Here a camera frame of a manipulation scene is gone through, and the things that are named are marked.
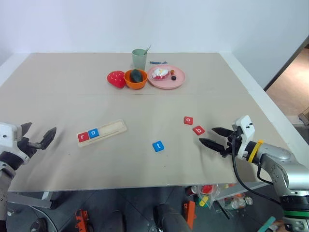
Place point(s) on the clear bag of toys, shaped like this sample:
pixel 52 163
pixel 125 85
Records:
pixel 206 193
pixel 237 201

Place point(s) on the orange and black clamp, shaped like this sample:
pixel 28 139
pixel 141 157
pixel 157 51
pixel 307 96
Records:
pixel 80 221

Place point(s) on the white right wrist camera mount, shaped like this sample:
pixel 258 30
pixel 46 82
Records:
pixel 247 131

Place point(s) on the wooden cart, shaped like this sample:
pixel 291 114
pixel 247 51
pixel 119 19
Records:
pixel 304 117

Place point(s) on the red letter tile r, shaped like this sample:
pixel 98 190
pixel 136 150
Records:
pixel 83 137

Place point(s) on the small black cap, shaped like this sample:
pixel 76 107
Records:
pixel 173 78

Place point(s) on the pink plastic plate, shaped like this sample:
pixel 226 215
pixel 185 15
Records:
pixel 178 81

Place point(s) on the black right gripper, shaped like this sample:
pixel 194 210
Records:
pixel 237 140

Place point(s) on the dark green toy avocado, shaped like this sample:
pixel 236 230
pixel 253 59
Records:
pixel 136 76

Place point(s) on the blue letter tile o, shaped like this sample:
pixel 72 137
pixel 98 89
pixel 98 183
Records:
pixel 93 133

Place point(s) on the orange plastic bowl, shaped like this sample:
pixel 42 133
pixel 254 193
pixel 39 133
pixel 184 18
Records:
pixel 135 85

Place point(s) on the red strawberry toy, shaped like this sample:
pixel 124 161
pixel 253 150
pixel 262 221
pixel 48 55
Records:
pixel 116 79

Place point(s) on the dark rounded shape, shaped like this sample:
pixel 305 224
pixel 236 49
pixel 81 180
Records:
pixel 171 218

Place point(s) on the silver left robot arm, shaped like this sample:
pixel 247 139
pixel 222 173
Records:
pixel 4 193

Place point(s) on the orange metal bracket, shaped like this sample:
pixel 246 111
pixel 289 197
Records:
pixel 190 213

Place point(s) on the teal flat strip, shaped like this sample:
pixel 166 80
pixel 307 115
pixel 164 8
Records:
pixel 267 224

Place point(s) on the wooden letter tray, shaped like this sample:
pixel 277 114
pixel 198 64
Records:
pixel 113 128

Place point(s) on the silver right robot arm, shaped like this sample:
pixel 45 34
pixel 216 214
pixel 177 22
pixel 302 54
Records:
pixel 277 154

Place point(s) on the green plastic cup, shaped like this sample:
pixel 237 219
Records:
pixel 139 60

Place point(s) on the bagged white and red toy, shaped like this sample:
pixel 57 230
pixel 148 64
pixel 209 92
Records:
pixel 159 73

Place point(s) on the red letter tile b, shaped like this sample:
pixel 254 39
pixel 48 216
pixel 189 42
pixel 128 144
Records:
pixel 199 130

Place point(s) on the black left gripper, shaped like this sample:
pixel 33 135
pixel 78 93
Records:
pixel 25 146

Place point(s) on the red letter tile o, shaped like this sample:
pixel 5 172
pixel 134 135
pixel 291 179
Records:
pixel 188 120

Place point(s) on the blue letter tile t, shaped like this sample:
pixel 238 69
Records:
pixel 158 146

